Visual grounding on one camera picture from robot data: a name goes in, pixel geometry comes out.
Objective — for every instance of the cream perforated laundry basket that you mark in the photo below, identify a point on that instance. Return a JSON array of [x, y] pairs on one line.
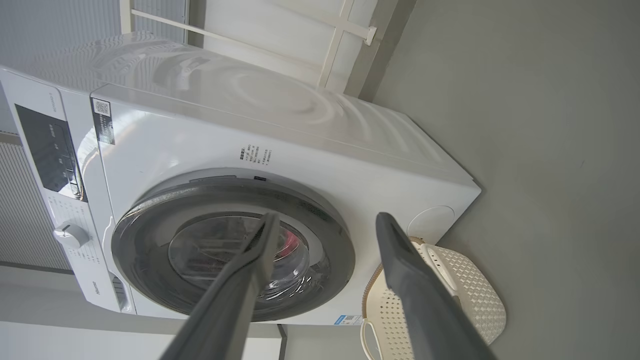
[[475, 295]]

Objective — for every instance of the grey window blind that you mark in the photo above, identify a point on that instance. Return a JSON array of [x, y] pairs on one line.
[[25, 210], [60, 20]]

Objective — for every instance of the cream white metal railing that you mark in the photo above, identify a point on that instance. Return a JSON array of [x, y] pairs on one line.
[[345, 30]]

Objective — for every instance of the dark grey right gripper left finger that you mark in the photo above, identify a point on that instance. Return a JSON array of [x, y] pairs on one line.
[[235, 305]]

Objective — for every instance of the red cloth garment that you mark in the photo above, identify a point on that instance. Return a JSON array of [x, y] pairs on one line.
[[291, 243]]

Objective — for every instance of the round grey washing machine door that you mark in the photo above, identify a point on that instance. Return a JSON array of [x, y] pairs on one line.
[[330, 250]]

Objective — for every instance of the white washing machine control knob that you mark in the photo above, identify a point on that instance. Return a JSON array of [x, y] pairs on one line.
[[71, 235]]

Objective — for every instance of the white Hisense washing machine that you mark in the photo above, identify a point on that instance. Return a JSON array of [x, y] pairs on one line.
[[210, 125]]

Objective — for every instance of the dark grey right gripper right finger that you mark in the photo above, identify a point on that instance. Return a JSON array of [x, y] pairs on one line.
[[425, 305]]

